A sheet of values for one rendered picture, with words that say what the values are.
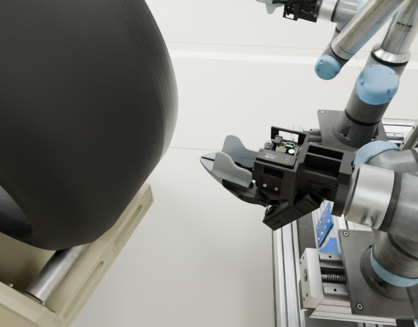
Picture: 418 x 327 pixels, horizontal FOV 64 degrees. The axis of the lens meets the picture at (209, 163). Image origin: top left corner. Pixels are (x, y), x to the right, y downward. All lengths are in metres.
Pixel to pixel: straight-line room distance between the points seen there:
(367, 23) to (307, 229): 0.90
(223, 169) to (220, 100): 1.94
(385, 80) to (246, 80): 1.60
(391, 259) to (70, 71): 0.46
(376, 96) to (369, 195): 0.70
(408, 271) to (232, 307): 1.16
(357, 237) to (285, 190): 0.59
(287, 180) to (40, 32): 0.31
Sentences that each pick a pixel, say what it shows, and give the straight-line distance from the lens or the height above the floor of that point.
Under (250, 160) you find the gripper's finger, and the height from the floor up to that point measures 1.17.
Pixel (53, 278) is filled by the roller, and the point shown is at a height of 0.92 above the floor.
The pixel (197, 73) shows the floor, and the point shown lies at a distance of 2.66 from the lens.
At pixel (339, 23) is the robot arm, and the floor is 1.02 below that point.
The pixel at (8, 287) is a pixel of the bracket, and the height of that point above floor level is 0.95.
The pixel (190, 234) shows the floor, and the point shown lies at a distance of 1.74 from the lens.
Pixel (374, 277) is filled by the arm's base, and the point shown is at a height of 0.75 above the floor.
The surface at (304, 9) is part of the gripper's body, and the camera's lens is 1.23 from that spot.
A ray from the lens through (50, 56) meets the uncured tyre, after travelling 0.39.
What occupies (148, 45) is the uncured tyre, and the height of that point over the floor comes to 1.30.
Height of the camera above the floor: 1.54
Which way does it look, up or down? 51 degrees down
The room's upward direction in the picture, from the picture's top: straight up
